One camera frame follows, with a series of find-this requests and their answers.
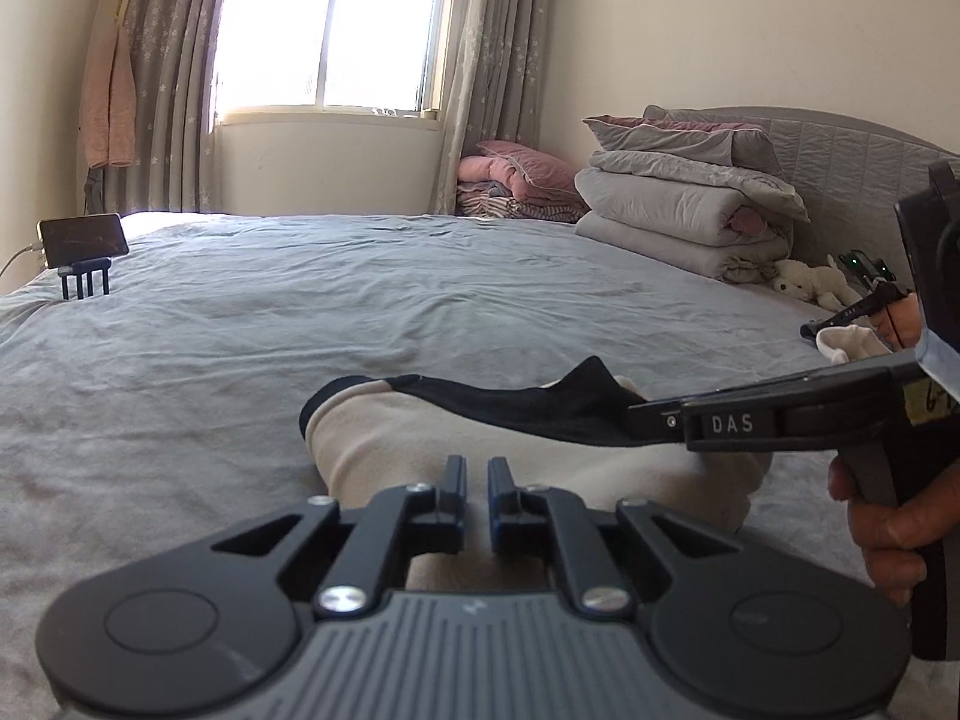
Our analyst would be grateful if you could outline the grey pillow pink underside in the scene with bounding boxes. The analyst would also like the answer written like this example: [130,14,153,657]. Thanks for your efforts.
[583,114,785,175]

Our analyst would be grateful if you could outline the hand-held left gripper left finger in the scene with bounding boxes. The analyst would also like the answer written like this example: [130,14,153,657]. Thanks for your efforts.
[210,456,471,612]

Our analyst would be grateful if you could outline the grey star-print curtain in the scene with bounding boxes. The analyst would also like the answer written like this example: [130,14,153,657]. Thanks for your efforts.
[101,0,241,215]
[431,0,560,215]

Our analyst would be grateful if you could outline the white plush toy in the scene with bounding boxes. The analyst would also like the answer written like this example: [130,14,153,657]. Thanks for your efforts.
[772,255,860,312]

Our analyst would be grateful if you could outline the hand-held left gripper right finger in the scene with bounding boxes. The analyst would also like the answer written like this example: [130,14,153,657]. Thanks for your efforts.
[487,457,740,614]

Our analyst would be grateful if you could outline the cream bear-print shirt black sleeves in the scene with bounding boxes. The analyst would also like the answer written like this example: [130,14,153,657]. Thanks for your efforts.
[300,356,773,593]

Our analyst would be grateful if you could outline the blue phone stand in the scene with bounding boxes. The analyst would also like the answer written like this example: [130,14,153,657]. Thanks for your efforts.
[58,259,113,299]

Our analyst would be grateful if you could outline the person's right hand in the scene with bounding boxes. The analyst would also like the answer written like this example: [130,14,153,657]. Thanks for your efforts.
[829,457,935,606]

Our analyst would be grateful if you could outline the grey padded headboard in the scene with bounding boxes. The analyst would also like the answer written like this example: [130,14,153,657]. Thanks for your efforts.
[643,105,960,316]

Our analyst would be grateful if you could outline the pink pillows pile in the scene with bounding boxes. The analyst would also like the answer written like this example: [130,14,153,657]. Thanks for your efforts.
[457,156,518,200]

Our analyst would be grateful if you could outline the pink quilted jacket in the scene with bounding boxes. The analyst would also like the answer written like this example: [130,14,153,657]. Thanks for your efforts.
[79,19,136,170]

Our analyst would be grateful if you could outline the white charging cable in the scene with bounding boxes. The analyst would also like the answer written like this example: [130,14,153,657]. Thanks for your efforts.
[0,240,44,278]

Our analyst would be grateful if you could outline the window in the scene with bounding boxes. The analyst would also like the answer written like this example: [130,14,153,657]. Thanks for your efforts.
[214,0,458,125]

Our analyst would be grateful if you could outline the white sock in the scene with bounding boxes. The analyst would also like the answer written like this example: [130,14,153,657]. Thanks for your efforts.
[816,326,895,365]

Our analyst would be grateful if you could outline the grey rolled quilt pink lining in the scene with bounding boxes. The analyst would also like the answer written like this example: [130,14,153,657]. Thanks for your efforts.
[574,167,792,248]

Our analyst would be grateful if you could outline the pale grey folded quilt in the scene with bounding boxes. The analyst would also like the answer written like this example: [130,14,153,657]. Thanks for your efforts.
[576,210,794,284]

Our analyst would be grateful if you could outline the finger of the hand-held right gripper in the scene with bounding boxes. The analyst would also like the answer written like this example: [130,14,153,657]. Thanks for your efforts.
[628,360,927,455]

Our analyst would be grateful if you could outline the black smartphone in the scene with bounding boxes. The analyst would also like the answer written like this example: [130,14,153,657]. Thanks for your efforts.
[39,214,130,271]

